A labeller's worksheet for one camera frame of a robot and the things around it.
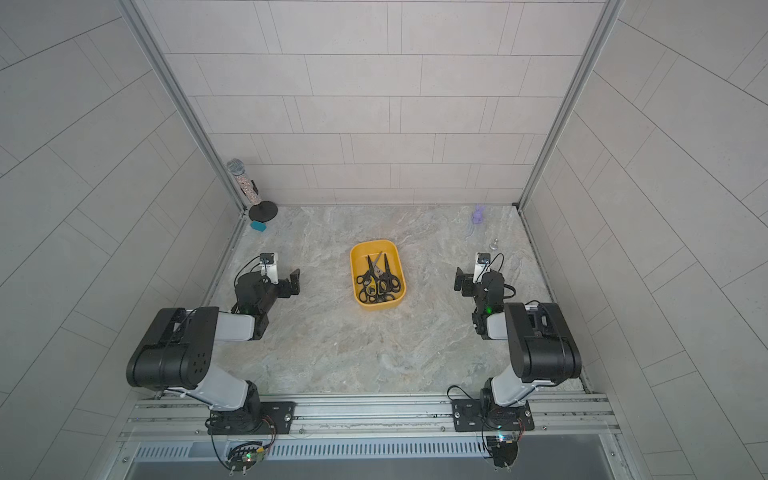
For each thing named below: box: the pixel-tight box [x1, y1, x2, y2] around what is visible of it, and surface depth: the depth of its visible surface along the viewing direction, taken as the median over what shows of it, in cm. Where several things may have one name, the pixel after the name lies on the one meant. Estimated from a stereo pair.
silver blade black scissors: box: [367, 251, 397, 289], surface depth 98 cm
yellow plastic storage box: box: [350, 239, 407, 310], surface depth 98 cm
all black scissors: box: [356, 255, 373, 296], surface depth 98 cm
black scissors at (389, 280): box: [379, 253, 400, 292], surface depth 96 cm
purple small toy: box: [472, 205, 486, 224], surface depth 113 cm
